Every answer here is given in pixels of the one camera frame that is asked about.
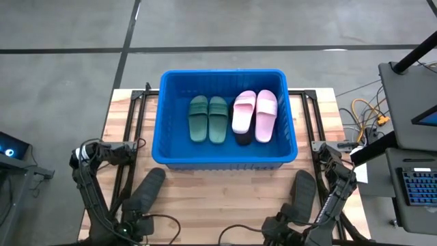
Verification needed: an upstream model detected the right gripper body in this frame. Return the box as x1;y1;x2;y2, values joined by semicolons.
262;204;301;240

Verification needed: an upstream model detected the grey desk top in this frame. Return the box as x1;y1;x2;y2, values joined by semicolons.
378;61;437;152

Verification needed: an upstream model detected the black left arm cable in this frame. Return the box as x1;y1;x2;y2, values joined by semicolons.
141;213;182;245

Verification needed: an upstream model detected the black pole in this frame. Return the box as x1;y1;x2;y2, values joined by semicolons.
391;30;437;74

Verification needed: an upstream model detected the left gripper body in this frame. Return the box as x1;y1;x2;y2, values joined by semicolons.
121;204;154;238

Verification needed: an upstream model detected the grey keyboard desk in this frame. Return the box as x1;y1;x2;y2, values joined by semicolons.
384;147;437;236

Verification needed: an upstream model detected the backlit computer keyboard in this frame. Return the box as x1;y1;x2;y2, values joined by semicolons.
396;166;437;208

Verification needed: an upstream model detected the grey metal stand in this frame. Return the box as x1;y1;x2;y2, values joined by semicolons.
0;153;55;240

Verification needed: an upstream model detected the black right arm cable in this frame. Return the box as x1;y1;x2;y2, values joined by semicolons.
217;223;266;246

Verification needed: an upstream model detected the pink rubber slide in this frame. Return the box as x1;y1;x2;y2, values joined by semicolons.
254;89;279;144

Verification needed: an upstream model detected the black desk bar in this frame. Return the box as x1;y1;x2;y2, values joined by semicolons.
350;131;399;168

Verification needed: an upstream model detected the blue plastic bin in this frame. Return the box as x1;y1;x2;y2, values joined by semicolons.
151;69;298;171

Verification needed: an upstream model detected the white slide sandal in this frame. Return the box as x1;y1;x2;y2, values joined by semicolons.
231;90;257;135

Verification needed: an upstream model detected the white paper sheet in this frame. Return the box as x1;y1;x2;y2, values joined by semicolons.
354;163;369;185

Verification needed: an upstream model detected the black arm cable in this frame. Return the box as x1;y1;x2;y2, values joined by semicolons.
141;213;182;245
217;223;266;246

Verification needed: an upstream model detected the computer tower with blue light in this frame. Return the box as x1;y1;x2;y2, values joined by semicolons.
0;131;31;161

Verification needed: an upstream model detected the black metal table frame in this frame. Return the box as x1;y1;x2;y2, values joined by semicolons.
80;81;369;245

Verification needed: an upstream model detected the dark flat screen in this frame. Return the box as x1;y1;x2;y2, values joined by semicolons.
411;105;437;127

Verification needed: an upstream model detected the green rubber slide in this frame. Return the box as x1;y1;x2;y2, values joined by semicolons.
188;95;210;143
208;96;230;145

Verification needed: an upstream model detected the yellow cable with plug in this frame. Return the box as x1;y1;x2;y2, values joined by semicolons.
351;98;391;144

